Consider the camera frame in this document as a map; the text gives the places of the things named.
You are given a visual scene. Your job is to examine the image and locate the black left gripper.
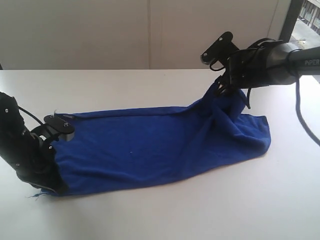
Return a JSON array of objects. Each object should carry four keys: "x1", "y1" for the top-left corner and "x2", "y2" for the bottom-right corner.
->
[{"x1": 14, "y1": 129, "x2": 69, "y2": 195}]

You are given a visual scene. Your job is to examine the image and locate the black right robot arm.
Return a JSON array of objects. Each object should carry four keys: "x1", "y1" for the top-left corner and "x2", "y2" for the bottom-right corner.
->
[{"x1": 214, "y1": 42, "x2": 320, "y2": 96}]

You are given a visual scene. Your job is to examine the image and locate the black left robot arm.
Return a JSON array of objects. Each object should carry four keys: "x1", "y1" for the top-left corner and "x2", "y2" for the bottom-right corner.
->
[{"x1": 0, "y1": 92, "x2": 75, "y2": 195}]

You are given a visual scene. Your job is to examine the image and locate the blue microfibre towel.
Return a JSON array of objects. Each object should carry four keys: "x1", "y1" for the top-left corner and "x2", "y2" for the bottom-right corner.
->
[{"x1": 53, "y1": 84, "x2": 271, "y2": 196}]

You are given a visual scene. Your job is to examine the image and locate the black left camera cable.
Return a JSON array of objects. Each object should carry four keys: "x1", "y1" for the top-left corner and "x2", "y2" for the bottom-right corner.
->
[{"x1": 17, "y1": 106, "x2": 47, "y2": 126}]

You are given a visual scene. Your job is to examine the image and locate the dark window frame post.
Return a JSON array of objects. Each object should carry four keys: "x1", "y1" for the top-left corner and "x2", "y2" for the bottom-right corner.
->
[{"x1": 279, "y1": 0, "x2": 304, "y2": 43}]

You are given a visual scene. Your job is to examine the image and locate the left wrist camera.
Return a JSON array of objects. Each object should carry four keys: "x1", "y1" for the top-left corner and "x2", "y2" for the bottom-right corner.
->
[{"x1": 31, "y1": 114, "x2": 75, "y2": 142}]

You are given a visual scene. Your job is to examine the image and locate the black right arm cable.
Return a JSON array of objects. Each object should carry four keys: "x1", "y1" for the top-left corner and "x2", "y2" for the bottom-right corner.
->
[{"x1": 294, "y1": 72, "x2": 320, "y2": 146}]

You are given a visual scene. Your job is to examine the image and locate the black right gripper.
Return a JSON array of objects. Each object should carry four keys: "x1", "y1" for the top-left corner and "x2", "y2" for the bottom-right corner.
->
[{"x1": 213, "y1": 46, "x2": 272, "y2": 97}]

